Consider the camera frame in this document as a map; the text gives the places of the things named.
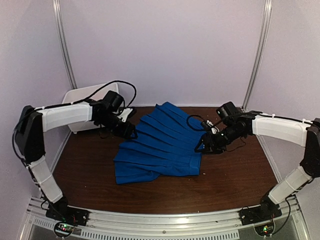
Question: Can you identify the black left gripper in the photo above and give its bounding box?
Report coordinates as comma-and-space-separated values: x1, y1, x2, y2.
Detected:
97, 113, 138, 140

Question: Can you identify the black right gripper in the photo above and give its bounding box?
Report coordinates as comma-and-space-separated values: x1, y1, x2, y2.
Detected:
194, 123, 244, 155

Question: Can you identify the blue pleated skirt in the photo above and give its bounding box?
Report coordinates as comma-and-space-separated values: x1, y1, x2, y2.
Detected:
114, 102, 204, 185

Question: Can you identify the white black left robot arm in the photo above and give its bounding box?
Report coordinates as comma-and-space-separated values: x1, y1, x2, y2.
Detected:
12, 90, 138, 204

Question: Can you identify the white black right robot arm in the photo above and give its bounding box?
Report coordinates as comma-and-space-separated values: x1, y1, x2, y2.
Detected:
194, 101, 320, 221

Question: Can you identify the white plastic laundry bin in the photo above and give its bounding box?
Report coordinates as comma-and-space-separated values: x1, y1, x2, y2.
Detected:
62, 83, 119, 134

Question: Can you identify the right round circuit board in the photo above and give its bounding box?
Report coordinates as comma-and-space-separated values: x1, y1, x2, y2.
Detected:
254, 222, 275, 238

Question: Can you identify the round circuit board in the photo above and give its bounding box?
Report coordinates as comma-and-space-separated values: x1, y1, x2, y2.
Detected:
254, 222, 275, 238
53, 221, 75, 239

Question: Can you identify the left round circuit board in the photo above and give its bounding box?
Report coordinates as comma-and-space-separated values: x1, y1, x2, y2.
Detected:
53, 221, 75, 239

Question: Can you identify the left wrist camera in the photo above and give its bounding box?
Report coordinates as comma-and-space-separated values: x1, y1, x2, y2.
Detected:
117, 107, 137, 123

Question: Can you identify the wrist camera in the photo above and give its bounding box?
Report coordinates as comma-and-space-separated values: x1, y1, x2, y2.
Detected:
117, 107, 137, 123
201, 120, 220, 134

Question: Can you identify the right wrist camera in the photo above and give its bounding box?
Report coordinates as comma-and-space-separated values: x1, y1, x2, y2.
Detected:
201, 120, 220, 134

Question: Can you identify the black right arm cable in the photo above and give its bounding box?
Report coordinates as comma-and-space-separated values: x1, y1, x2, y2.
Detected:
186, 114, 223, 132

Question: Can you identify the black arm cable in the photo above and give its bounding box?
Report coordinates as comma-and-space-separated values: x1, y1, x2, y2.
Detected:
186, 114, 223, 132
69, 79, 138, 113

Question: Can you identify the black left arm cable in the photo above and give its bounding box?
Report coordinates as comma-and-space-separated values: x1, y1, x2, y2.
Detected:
69, 79, 138, 113

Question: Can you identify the aluminium front rail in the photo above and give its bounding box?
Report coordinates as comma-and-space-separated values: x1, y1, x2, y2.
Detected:
24, 192, 306, 240

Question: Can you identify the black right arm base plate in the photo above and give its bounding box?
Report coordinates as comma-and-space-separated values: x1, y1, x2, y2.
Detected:
238, 200, 282, 226

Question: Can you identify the aluminium frame post left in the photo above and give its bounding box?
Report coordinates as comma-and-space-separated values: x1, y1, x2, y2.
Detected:
52, 0, 78, 90

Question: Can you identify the aluminium frame post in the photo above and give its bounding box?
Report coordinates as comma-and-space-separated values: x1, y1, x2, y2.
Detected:
242, 0, 273, 110
52, 0, 78, 90

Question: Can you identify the aluminium frame post right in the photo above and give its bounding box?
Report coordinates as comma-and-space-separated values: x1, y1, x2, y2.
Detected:
242, 0, 273, 110

